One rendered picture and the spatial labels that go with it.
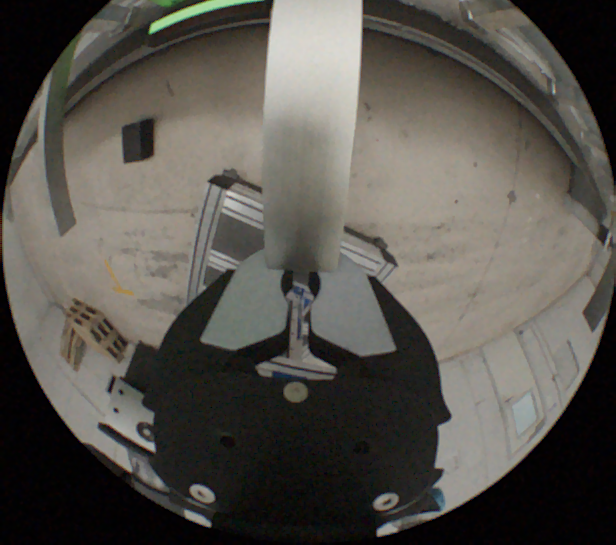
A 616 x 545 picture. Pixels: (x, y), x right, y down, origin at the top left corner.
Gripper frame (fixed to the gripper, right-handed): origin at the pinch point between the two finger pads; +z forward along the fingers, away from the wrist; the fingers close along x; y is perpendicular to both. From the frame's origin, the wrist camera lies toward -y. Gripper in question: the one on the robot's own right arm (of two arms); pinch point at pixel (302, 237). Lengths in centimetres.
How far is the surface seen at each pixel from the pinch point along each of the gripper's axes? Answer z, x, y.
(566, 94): 6, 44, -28
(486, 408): -12, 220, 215
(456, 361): 77, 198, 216
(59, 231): -3.0, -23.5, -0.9
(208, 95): 82, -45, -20
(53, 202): -2.7, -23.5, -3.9
